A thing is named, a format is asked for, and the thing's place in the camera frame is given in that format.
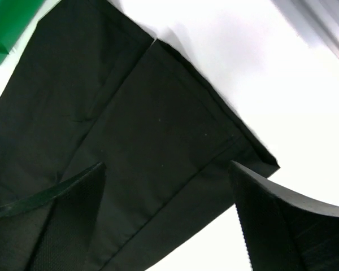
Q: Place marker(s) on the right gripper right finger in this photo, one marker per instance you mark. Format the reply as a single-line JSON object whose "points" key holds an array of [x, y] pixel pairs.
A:
{"points": [[283, 229]]}

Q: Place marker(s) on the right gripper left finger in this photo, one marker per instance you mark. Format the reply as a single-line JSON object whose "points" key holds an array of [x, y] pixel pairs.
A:
{"points": [[52, 229]]}

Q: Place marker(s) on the black trousers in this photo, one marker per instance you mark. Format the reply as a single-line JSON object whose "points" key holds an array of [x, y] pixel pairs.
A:
{"points": [[93, 87]]}

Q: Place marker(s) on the green plastic tray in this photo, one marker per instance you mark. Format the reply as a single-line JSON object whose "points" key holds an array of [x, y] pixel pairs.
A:
{"points": [[17, 19]]}

